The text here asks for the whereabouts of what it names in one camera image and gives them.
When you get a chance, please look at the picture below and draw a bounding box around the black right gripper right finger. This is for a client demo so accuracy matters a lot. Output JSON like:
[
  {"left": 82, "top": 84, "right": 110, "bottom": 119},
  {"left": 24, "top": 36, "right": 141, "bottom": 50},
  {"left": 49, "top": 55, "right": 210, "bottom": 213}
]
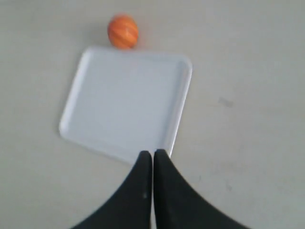
[{"left": 153, "top": 149, "right": 245, "bottom": 229}]

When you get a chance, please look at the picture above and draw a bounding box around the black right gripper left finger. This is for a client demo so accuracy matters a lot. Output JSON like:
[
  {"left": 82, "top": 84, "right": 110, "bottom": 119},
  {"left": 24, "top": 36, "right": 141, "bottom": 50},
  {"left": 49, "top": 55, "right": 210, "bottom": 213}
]
[{"left": 74, "top": 151, "right": 152, "bottom": 229}]

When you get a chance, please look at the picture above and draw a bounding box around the small orange basketball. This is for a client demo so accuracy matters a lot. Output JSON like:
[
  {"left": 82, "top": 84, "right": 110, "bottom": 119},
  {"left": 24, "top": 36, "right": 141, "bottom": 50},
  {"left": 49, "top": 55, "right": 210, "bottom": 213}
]
[{"left": 107, "top": 14, "right": 139, "bottom": 49}]

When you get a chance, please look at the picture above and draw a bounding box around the white plastic tray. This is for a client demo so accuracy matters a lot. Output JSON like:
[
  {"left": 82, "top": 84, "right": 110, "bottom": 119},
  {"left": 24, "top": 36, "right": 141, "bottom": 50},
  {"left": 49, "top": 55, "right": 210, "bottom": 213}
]
[{"left": 59, "top": 46, "right": 193, "bottom": 164}]

